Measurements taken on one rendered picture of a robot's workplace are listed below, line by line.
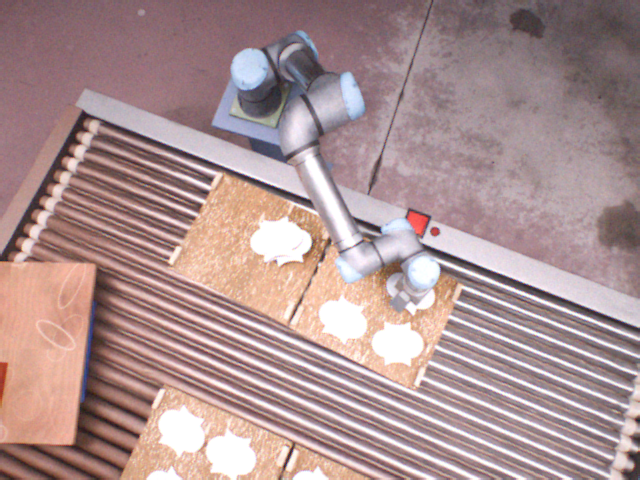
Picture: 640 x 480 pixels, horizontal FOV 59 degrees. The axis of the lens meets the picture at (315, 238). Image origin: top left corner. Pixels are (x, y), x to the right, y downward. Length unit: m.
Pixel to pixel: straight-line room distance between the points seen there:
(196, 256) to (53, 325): 0.45
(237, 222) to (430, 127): 1.44
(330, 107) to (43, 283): 0.97
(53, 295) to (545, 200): 2.18
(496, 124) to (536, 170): 0.30
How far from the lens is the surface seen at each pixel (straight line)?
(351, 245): 1.43
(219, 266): 1.78
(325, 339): 1.71
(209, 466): 1.75
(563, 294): 1.87
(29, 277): 1.86
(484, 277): 1.80
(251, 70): 1.80
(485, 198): 2.87
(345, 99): 1.44
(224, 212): 1.82
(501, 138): 3.01
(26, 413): 1.81
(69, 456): 1.89
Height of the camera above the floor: 2.64
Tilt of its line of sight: 75 degrees down
